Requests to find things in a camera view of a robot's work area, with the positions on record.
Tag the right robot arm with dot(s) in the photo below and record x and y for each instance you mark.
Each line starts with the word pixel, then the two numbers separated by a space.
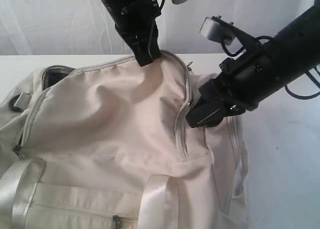
pixel 295 49

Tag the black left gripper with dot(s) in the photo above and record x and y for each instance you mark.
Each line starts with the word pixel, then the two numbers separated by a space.
pixel 135 22

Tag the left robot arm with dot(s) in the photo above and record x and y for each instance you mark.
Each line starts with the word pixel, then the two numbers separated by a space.
pixel 135 22

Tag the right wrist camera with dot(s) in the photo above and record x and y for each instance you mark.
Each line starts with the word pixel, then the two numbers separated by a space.
pixel 219 31

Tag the cream fabric duffel bag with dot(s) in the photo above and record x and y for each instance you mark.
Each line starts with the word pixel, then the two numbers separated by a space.
pixel 108 147

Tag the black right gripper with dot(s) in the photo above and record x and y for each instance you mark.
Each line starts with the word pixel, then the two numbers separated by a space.
pixel 242 84

